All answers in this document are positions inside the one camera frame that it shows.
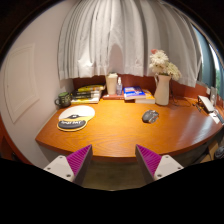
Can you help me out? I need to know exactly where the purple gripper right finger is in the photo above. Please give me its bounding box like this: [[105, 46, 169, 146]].
[[135, 144, 183, 184]]

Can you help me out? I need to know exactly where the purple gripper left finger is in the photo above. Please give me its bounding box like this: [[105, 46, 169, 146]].
[[44, 145, 93, 186]]

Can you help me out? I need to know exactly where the white yellow mouse pad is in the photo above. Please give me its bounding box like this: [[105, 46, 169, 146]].
[[57, 105, 95, 132]]

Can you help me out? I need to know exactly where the grey computer mouse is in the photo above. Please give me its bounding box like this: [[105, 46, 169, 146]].
[[142, 110, 159, 123]]

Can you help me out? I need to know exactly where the orange book under blue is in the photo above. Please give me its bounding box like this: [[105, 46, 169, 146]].
[[135, 89, 155, 104]]

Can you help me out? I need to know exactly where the dark green mug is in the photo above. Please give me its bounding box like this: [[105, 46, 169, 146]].
[[55, 92, 71, 108]]

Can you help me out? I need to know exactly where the white bottom book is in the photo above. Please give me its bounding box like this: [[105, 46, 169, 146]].
[[71, 97, 100, 104]]

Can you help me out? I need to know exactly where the black middle book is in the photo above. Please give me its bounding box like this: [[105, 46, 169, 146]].
[[70, 90, 101, 99]]

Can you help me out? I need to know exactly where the white ceramic pitcher vase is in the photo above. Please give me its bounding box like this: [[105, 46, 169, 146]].
[[154, 75, 171, 106]]

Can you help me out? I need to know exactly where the red flat book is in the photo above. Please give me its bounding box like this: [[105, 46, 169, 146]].
[[102, 94, 124, 100]]

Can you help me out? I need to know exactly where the yellow top book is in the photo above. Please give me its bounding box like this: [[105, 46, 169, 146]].
[[77, 85, 105, 92]]

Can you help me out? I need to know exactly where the white box device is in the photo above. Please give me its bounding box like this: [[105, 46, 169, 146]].
[[198, 96, 215, 112]]

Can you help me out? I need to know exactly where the clear sanitizer bottle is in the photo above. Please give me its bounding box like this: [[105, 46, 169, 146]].
[[116, 77, 122, 95]]

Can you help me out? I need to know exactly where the cream tissue container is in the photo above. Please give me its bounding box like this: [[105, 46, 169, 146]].
[[106, 73, 118, 95]]

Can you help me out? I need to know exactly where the white flower bouquet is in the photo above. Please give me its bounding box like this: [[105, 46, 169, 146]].
[[149, 49, 181, 80]]

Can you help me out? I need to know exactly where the white sheer curtain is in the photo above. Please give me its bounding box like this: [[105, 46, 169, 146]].
[[58, 0, 201, 87]]

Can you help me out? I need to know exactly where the black cable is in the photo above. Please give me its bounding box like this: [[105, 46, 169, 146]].
[[169, 87, 203, 112]]

